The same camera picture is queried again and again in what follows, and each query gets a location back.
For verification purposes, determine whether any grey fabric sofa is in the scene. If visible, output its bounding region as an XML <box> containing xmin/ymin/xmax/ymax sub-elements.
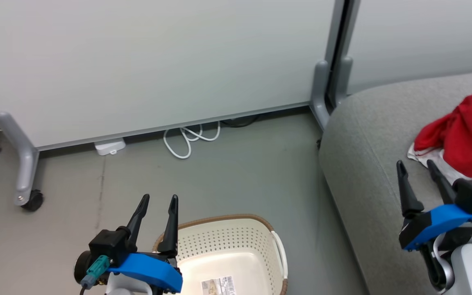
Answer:
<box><xmin>318</xmin><ymin>70</ymin><xmax>472</xmax><ymax>295</ymax></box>

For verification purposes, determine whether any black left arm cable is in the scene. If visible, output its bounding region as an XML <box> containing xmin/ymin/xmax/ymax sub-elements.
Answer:
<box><xmin>80</xmin><ymin>254</ymin><xmax>110</xmax><ymax>295</ymax></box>

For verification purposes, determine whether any printed basket label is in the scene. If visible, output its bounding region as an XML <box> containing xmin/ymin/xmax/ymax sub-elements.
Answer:
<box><xmin>201</xmin><ymin>275</ymin><xmax>237</xmax><ymax>295</ymax></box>

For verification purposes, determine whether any white power adapter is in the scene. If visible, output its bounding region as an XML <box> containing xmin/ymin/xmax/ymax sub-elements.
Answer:
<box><xmin>94</xmin><ymin>138</ymin><xmax>127</xmax><ymax>157</ymax></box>

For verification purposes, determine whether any red and white garment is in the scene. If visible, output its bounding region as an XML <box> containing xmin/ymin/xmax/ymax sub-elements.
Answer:
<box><xmin>407</xmin><ymin>86</ymin><xmax>472</xmax><ymax>186</ymax></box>

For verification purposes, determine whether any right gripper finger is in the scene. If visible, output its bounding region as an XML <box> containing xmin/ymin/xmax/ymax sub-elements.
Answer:
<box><xmin>427</xmin><ymin>159</ymin><xmax>458</xmax><ymax>204</ymax></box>
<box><xmin>396</xmin><ymin>159</ymin><xmax>425</xmax><ymax>218</ymax></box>

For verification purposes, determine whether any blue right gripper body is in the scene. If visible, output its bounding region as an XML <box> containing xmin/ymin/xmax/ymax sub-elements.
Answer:
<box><xmin>399</xmin><ymin>204</ymin><xmax>472</xmax><ymax>252</ymax></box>

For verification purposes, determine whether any black floor cable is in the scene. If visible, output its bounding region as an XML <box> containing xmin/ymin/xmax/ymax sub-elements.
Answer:
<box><xmin>220</xmin><ymin>114</ymin><xmax>261</xmax><ymax>128</ymax></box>

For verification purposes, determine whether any wide white partition panel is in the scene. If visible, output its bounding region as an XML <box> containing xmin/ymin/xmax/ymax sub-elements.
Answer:
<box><xmin>0</xmin><ymin>0</ymin><xmax>345</xmax><ymax>151</ymax></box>

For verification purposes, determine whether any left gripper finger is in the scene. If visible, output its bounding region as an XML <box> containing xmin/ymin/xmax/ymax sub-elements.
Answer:
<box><xmin>157</xmin><ymin>194</ymin><xmax>179</xmax><ymax>257</ymax></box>
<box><xmin>127</xmin><ymin>193</ymin><xmax>151</xmax><ymax>247</ymax></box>

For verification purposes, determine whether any cream perforated laundry basket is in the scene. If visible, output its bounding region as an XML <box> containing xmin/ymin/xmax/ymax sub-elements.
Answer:
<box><xmin>152</xmin><ymin>213</ymin><xmax>289</xmax><ymax>295</ymax></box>

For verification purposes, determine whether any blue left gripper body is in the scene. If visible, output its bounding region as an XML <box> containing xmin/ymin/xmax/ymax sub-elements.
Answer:
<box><xmin>109</xmin><ymin>252</ymin><xmax>184</xmax><ymax>294</ymax></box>

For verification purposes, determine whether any grey partition leg with caster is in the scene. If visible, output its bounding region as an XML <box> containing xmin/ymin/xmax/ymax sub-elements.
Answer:
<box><xmin>0</xmin><ymin>111</ymin><xmax>44</xmax><ymax>212</ymax></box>

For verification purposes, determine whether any white coiled cable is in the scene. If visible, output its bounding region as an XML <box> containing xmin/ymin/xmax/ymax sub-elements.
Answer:
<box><xmin>163</xmin><ymin>121</ymin><xmax>222</xmax><ymax>160</ymax></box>

